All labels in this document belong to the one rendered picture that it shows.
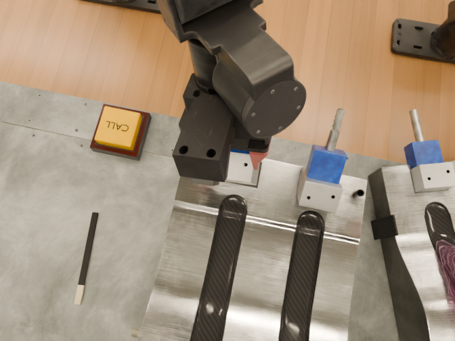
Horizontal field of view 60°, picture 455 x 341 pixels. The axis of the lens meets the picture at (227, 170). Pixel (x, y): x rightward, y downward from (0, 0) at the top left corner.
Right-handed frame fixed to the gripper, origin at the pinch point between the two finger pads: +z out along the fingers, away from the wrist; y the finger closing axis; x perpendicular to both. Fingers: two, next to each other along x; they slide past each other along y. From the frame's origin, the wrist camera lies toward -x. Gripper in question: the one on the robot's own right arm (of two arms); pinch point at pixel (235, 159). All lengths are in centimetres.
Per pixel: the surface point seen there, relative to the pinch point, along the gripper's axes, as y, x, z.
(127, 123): -19.9, 7.4, 4.2
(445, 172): 28.5, 9.0, 9.1
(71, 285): -23.5, -16.2, 15.4
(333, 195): 12.8, -0.9, 3.8
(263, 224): 4.2, -4.6, 7.9
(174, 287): -5.9, -15.0, 9.7
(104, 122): -23.4, 6.6, 3.7
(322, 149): 10.7, 3.5, 0.3
